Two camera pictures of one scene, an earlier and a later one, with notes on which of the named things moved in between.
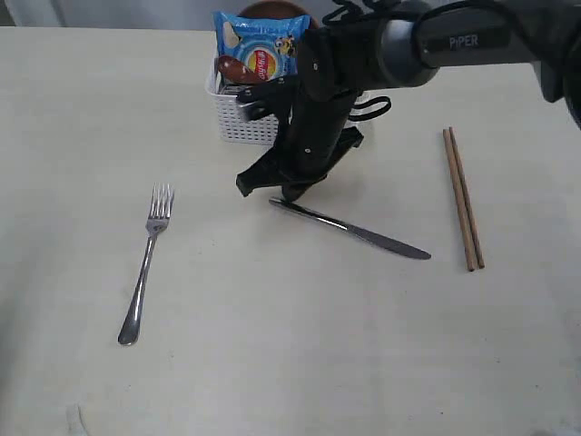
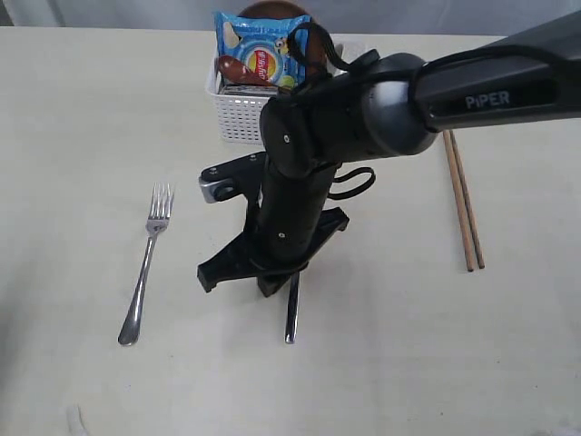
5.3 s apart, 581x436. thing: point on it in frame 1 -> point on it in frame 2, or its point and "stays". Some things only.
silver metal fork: x=159 y=211 stays
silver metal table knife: x=368 y=236 -> x=292 y=309
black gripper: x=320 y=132 -> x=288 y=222
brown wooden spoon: x=234 y=69 stays
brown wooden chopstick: x=467 y=203 stays
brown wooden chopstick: x=471 y=264 stays
